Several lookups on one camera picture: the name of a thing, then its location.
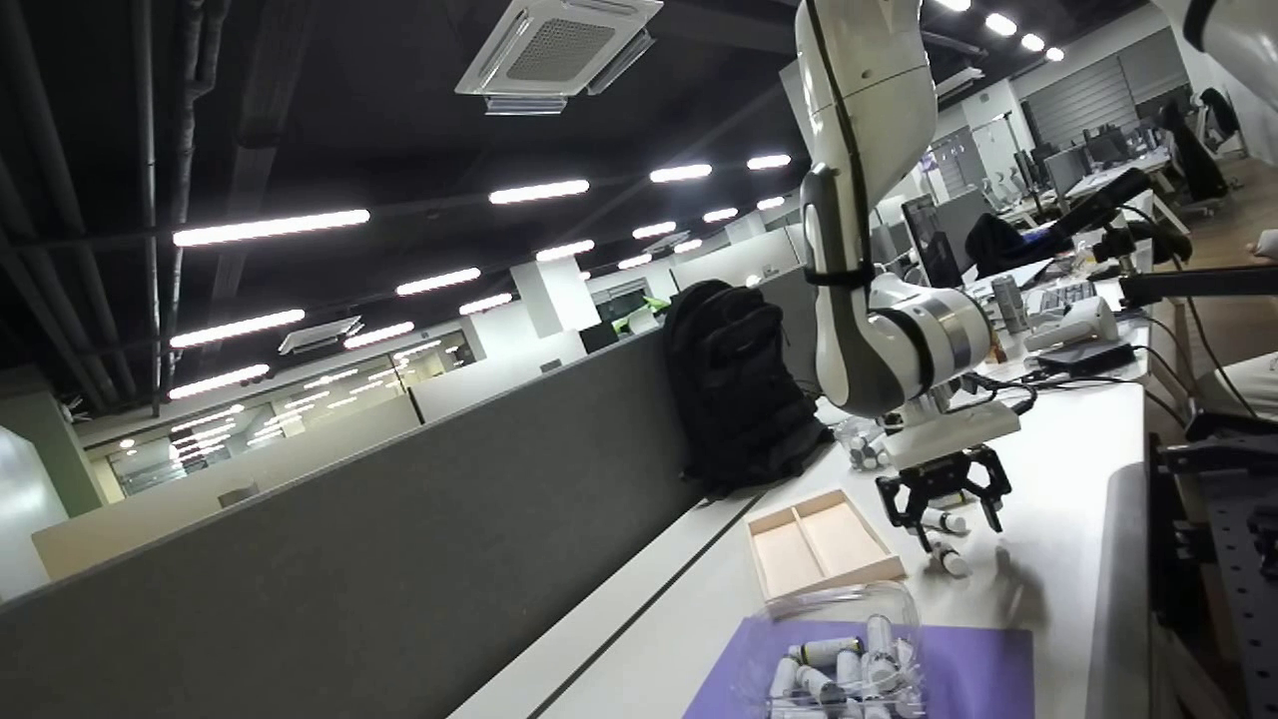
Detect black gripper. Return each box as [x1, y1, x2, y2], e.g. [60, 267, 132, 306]
[872, 447, 1014, 555]

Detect small white bottle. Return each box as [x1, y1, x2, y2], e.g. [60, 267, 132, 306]
[921, 540, 977, 583]
[792, 663, 852, 711]
[890, 635, 926, 692]
[926, 502, 977, 544]
[860, 610, 904, 663]
[787, 635, 861, 667]

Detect wooden two-compartment tray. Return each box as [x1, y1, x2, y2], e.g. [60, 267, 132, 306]
[744, 483, 912, 604]

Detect small clear glass object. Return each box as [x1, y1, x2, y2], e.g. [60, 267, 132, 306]
[841, 417, 898, 476]

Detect purple mat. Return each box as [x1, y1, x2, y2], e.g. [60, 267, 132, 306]
[677, 614, 1040, 719]

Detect grey device on desk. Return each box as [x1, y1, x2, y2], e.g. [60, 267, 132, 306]
[1020, 285, 1135, 373]

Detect black backpack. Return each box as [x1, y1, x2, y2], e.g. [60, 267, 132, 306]
[659, 277, 840, 488]

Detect black computer monitor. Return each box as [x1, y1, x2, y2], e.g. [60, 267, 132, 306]
[898, 190, 966, 297]

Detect black perforated board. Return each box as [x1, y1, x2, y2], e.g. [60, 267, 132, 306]
[1154, 436, 1278, 719]

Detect black horizontal pole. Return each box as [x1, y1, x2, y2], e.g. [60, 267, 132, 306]
[1119, 259, 1278, 306]

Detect black office chair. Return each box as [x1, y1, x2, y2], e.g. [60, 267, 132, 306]
[1159, 82, 1243, 203]

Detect grey desk partition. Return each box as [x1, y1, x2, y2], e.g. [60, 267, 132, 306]
[0, 325, 709, 719]

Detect white ceiling air conditioner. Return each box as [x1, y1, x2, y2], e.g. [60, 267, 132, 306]
[450, 0, 668, 121]

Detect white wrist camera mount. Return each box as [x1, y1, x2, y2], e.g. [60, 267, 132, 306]
[876, 401, 1026, 478]

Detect black camera on stand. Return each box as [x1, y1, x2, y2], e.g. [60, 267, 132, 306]
[1050, 162, 1198, 270]

